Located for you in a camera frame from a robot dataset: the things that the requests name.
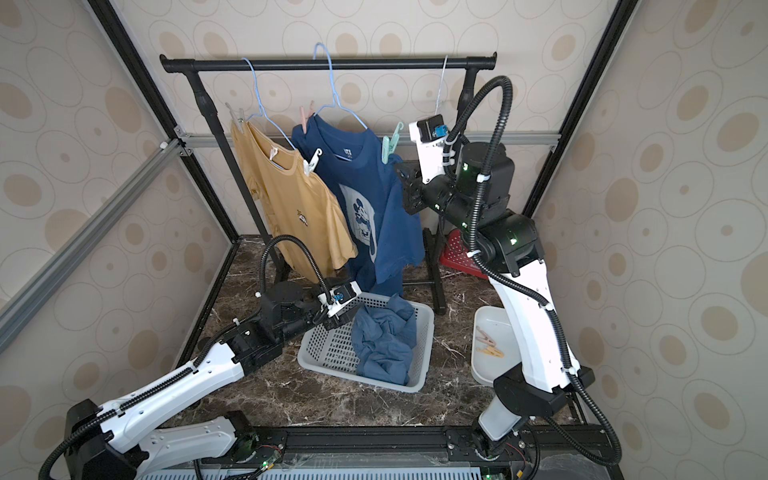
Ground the dark blue t-shirt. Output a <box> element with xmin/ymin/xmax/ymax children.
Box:
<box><xmin>291</xmin><ymin>115</ymin><xmax>425</xmax><ymax>296</ymax></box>

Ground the slate blue t-shirt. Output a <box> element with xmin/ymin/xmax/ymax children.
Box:
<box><xmin>351</xmin><ymin>295</ymin><xmax>417</xmax><ymax>386</ymax></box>

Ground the mint green clothespin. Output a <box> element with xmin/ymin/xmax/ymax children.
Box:
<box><xmin>381</xmin><ymin>122</ymin><xmax>404</xmax><ymax>164</ymax></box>

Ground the light blue hanger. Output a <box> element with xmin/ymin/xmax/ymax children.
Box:
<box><xmin>313</xmin><ymin>42</ymin><xmax>368</xmax><ymax>130</ymax></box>
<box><xmin>242</xmin><ymin>57</ymin><xmax>295</xmax><ymax>149</ymax></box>

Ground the white wire hanger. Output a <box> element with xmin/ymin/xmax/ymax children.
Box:
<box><xmin>433</xmin><ymin>55</ymin><xmax>448</xmax><ymax>115</ymax></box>

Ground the salmon pink clothespin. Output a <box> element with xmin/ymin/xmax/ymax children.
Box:
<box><xmin>299</xmin><ymin>101</ymin><xmax>315</xmax><ymax>134</ymax></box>

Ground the yellow orange clothespin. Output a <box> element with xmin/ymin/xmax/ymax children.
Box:
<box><xmin>476</xmin><ymin>346</ymin><xmax>505</xmax><ymax>358</ymax></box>

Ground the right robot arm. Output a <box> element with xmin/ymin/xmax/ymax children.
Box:
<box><xmin>396</xmin><ymin>75</ymin><xmax>623</xmax><ymax>467</ymax></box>

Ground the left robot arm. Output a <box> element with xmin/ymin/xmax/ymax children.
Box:
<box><xmin>38</xmin><ymin>234</ymin><xmax>360</xmax><ymax>479</ymax></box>

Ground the white plastic basket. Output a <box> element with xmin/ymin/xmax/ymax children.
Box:
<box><xmin>298</xmin><ymin>293</ymin><xmax>434</xmax><ymax>393</ymax></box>

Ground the red toaster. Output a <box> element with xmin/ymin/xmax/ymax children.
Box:
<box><xmin>439</xmin><ymin>229</ymin><xmax>487</xmax><ymax>279</ymax></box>

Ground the white clothespin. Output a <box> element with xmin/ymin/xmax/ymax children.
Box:
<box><xmin>303</xmin><ymin>148</ymin><xmax>323</xmax><ymax>177</ymax></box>

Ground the tan yellow t-shirt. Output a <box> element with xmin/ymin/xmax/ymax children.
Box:
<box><xmin>231</xmin><ymin>123</ymin><xmax>357</xmax><ymax>277</ymax></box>

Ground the white plastic bin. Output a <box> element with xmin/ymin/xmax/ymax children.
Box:
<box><xmin>471</xmin><ymin>306</ymin><xmax>521</xmax><ymax>386</ymax></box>

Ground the clear grey clothespin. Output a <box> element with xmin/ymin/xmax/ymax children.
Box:
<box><xmin>225</xmin><ymin>102</ymin><xmax>246</xmax><ymax>133</ymax></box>

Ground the black clothes rack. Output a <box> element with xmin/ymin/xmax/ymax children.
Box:
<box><xmin>158</xmin><ymin>52</ymin><xmax>498</xmax><ymax>316</ymax></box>

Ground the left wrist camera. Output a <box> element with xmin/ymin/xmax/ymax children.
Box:
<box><xmin>318</xmin><ymin>281</ymin><xmax>362</xmax><ymax>317</ymax></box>

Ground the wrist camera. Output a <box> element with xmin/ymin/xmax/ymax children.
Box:
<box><xmin>318</xmin><ymin>281</ymin><xmax>362</xmax><ymax>317</ymax></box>
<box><xmin>408</xmin><ymin>114</ymin><xmax>449</xmax><ymax>184</ymax></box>

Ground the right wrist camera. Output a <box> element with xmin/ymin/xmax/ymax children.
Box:
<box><xmin>408</xmin><ymin>114</ymin><xmax>449</xmax><ymax>184</ymax></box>

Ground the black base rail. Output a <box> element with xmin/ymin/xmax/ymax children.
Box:
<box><xmin>134</xmin><ymin>410</ymin><xmax>625</xmax><ymax>480</ymax></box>

